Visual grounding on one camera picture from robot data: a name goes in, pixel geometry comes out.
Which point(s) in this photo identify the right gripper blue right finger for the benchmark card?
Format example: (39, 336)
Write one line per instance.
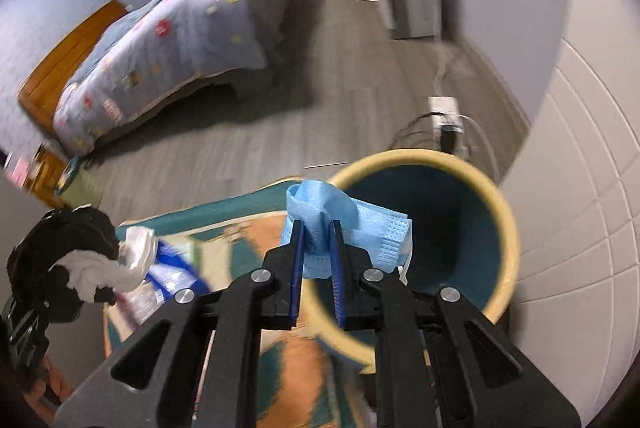
(354, 308)

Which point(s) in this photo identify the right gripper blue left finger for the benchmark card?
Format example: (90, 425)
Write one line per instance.
(281, 301)

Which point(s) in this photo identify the blue surgical face mask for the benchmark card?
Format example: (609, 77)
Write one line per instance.
(386, 235)

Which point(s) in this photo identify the white tissue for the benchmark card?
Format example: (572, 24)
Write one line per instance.
(89, 271)

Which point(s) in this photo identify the blue white snack wrapper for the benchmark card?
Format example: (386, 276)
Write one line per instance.
(176, 266)

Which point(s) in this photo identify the yellow teal trash bin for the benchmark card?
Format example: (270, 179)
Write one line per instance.
(463, 232)

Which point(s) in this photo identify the orange teal patterned mat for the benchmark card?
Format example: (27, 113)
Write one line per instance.
(188, 363)

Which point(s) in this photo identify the white power strip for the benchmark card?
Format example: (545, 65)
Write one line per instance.
(448, 129)

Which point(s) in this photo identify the wooden headboard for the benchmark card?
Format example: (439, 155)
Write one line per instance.
(41, 91)

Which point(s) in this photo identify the bed with blue quilt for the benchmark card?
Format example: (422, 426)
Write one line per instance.
(145, 58)

